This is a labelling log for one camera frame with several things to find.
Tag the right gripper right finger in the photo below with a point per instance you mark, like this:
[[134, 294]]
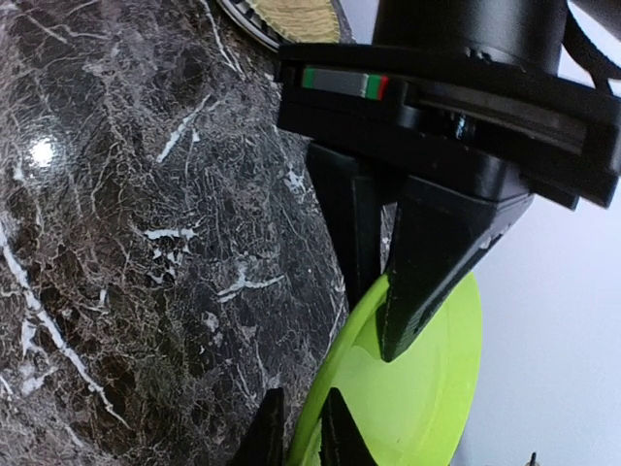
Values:
[[341, 441]]

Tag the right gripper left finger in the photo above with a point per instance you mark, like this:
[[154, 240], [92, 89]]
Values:
[[262, 442]]

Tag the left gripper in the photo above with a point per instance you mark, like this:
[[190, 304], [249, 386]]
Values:
[[478, 126]]

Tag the lime green plastic plate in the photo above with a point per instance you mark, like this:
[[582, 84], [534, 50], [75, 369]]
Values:
[[412, 410]]

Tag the woven bamboo plate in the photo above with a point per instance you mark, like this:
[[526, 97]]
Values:
[[300, 21]]

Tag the white blue striped plate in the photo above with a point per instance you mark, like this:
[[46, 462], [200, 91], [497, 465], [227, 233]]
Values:
[[248, 19]]

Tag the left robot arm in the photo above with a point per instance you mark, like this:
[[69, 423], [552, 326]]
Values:
[[534, 35]]

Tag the grey deer pattern plate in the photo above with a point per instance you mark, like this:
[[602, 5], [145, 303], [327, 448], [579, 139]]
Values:
[[273, 23]]

